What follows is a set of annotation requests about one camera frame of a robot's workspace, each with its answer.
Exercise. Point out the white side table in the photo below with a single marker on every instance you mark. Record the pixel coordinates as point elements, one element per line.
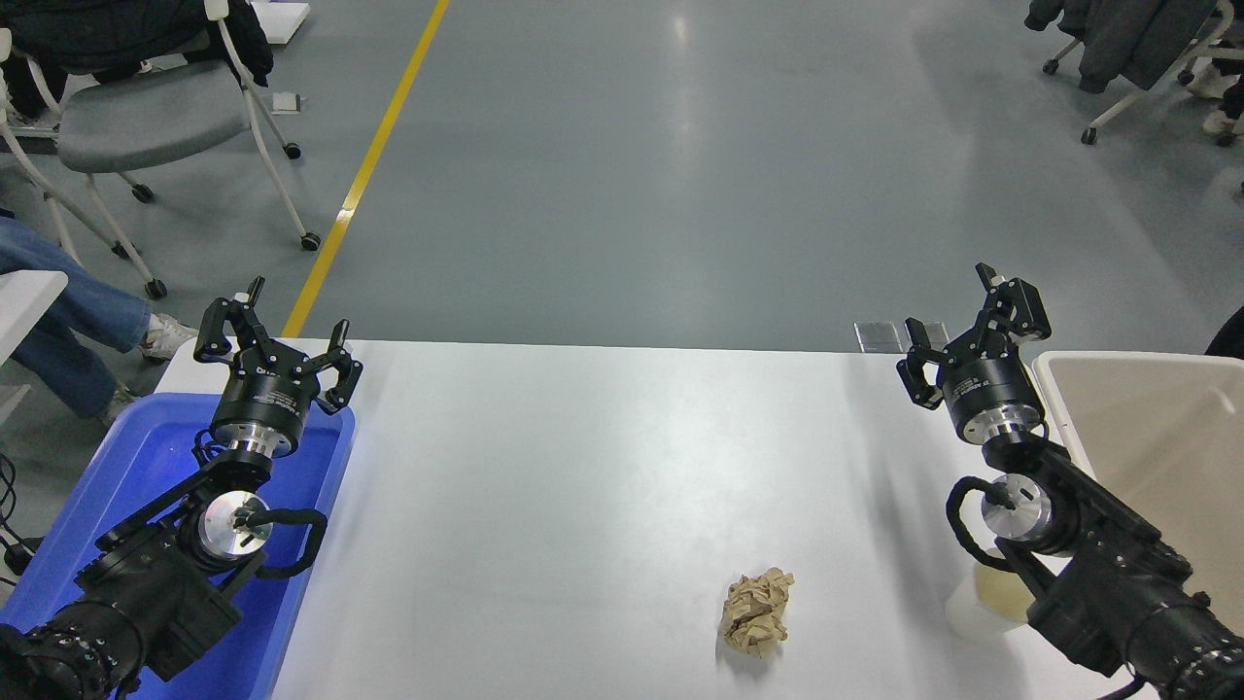
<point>24,301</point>

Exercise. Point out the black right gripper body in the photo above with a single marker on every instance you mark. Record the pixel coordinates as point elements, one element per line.
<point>991,384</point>

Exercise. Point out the crumpled tan paper ball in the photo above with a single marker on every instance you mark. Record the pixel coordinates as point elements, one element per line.
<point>756,612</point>

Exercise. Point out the white flat board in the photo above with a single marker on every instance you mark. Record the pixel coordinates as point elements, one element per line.
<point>282,19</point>

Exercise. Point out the white paper cup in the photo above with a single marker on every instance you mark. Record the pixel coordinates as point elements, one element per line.
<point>977,608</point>

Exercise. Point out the large pale plastic bin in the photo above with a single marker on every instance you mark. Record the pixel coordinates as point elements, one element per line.
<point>1147,428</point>

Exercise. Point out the black jacket on grey chair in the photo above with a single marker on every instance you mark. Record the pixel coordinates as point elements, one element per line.
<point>107,34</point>

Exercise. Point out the blue plastic tray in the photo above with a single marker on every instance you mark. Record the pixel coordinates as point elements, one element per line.
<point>136,457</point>

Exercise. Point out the grey wheeled chair white frame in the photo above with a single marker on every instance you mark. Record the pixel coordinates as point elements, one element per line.
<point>146,122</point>

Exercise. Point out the silver floor plate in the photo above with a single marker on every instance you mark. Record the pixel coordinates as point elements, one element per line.
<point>878,337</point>
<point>928,332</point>

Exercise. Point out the seated person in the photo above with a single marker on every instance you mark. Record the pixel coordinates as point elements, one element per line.
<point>68,301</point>

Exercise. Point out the dark grey hanging jacket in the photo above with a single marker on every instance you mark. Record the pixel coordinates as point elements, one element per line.
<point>1127,39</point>

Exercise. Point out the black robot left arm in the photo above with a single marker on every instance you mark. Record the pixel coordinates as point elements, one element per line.
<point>146,593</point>

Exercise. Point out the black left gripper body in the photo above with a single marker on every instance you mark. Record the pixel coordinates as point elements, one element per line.
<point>264,401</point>

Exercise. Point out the white framed wheeled chair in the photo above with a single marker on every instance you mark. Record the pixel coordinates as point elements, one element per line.
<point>1132,99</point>

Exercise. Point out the small white floor box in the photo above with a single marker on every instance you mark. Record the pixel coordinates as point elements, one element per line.
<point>287,102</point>

